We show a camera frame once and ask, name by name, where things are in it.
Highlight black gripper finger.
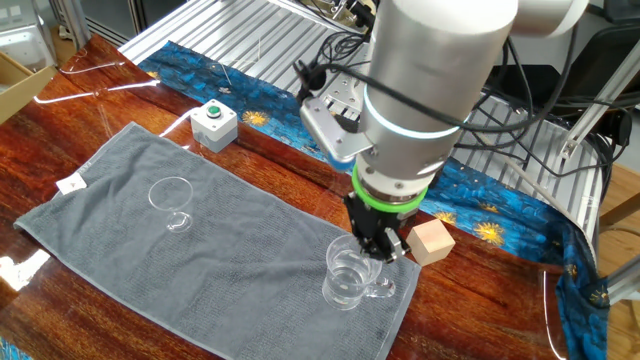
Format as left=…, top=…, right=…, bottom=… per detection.
left=343, top=195, right=383, bottom=260
left=382, top=227, right=408, bottom=265

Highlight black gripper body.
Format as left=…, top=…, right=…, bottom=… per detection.
left=351, top=197, right=407, bottom=247

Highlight clear glass mug with water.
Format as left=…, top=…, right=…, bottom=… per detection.
left=321, top=233, right=397, bottom=312

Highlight empty clear plastic cup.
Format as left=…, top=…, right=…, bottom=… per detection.
left=147, top=175, right=195, bottom=235

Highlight light wooden cube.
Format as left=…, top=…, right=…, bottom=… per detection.
left=405, top=218, right=457, bottom=268

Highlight blue starry tablecloth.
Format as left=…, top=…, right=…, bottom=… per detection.
left=0, top=39, right=611, bottom=360

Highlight grey towel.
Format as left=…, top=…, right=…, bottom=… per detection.
left=13, top=121, right=423, bottom=360

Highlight green push button box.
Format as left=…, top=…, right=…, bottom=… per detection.
left=189, top=98, right=239, bottom=154

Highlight light wooden desk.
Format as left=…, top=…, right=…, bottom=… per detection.
left=594, top=162, right=640, bottom=360

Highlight dark framed cabinet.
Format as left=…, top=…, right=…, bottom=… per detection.
left=79, top=0, right=190, bottom=49

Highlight brown cardboard box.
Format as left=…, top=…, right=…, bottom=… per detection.
left=0, top=49, right=59, bottom=126

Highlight silver metal case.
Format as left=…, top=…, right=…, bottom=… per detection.
left=0, top=0, right=57, bottom=74

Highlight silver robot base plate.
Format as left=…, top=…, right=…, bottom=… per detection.
left=319, top=69, right=374, bottom=124

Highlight grey cable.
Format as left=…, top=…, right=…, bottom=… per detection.
left=469, top=127, right=576, bottom=219

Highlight coiled black cable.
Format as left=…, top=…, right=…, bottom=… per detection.
left=318, top=29, right=374, bottom=65

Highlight black cable bundle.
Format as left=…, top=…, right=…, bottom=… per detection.
left=449, top=29, right=634, bottom=181

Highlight aluminium frame post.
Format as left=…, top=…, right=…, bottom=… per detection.
left=606, top=252, right=640, bottom=307
left=49, top=0, right=94, bottom=51
left=558, top=37, right=640, bottom=162

